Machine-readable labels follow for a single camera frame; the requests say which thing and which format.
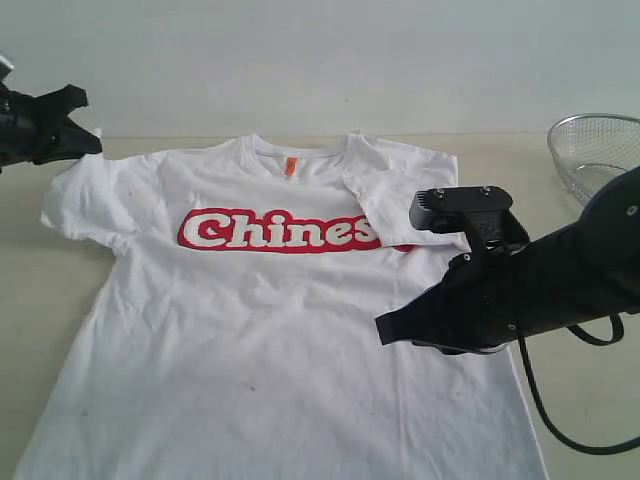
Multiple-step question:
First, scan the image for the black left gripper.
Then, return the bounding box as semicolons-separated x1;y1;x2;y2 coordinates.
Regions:
1;84;103;168

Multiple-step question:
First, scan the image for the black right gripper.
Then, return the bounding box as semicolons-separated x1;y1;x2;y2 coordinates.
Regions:
375;252;530;355

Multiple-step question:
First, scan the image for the white t-shirt red lettering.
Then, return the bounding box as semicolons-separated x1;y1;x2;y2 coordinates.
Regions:
15;133;547;479

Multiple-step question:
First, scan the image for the metal wire mesh basket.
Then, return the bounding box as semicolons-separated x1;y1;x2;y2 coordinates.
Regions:
546;113;639;205

